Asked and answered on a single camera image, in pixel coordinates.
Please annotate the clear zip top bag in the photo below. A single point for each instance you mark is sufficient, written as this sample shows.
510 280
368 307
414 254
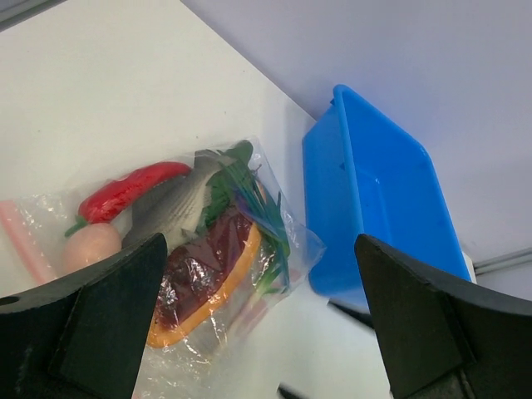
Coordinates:
36 226

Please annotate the fake steak slice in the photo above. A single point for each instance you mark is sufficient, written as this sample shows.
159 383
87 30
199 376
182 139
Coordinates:
210 277

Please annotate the grey fake fish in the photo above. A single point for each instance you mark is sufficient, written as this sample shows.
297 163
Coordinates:
174 207

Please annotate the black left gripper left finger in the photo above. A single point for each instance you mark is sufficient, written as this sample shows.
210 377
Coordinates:
83 335

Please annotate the red fake chili pepper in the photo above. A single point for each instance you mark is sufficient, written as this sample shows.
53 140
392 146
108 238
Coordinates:
114 197

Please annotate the blue plastic bin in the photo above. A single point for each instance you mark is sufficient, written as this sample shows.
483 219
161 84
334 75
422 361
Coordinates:
363 174

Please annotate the fake egg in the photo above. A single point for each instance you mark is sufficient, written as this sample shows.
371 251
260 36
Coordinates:
90 245

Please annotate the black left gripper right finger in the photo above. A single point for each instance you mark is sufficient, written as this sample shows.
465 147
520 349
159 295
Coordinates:
441 336

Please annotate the fake green onion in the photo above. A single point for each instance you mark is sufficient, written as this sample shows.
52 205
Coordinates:
236 184

